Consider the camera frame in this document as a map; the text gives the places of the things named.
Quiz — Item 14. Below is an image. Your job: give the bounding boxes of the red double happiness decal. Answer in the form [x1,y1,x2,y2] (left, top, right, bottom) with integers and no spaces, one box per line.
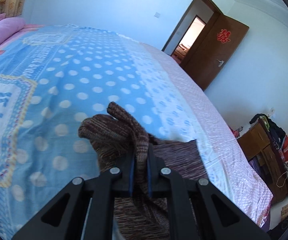
[217,29,231,44]

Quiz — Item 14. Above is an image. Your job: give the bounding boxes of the brown knit sweater sun motifs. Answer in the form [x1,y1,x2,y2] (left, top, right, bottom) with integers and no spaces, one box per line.
[78,102,207,239]

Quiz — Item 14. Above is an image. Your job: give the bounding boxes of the white wall switch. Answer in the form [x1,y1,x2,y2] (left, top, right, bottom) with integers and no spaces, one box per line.
[154,12,160,18]

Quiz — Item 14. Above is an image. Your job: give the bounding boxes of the blue polka dot bedsheet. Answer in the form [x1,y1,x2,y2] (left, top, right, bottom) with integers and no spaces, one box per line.
[0,25,273,239]

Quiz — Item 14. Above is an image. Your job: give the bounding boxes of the pile of dark clothes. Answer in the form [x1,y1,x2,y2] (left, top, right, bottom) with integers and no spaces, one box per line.
[249,113,286,150]

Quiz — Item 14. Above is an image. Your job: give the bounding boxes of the brown wooden door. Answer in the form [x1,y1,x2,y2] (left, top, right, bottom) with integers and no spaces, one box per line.
[180,14,249,90]

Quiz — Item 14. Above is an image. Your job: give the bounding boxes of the wooden bedside cabinet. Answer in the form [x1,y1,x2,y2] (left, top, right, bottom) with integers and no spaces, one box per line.
[237,119,288,204]

